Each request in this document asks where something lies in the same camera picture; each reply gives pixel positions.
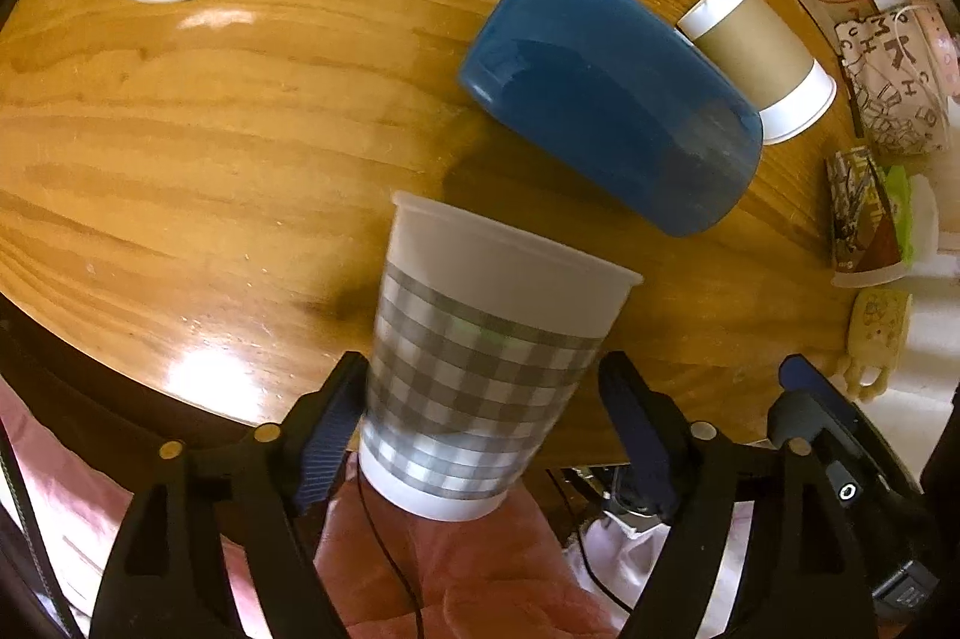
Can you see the brown patterned paper cup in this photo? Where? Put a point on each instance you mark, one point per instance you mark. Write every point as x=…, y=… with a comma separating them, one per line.
x=859, y=211

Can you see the yellow toy figure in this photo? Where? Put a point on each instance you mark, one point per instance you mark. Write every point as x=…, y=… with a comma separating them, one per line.
x=877, y=328

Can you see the green packet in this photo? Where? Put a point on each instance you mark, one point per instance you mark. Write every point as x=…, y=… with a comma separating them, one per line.
x=898, y=211

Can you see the pink patterned cup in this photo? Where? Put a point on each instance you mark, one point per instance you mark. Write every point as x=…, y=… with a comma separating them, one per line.
x=941, y=35

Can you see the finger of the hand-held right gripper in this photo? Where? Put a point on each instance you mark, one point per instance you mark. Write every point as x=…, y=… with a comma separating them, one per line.
x=814, y=388

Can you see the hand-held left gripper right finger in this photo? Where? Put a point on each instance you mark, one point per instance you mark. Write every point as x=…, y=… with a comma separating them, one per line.
x=637, y=436

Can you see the grey checkered paper cup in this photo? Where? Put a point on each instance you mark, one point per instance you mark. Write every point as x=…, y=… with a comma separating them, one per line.
x=472, y=376

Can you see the blue plastic cup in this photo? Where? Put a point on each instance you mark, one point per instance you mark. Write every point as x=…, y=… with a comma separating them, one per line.
x=600, y=84

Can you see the brown sleeved paper cup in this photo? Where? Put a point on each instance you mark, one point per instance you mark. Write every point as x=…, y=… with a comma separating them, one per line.
x=757, y=50

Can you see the white doodle print cup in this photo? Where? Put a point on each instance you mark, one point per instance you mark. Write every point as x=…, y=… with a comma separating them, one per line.
x=896, y=84

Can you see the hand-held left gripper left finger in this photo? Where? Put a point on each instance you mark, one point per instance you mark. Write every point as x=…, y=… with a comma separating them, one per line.
x=330, y=436

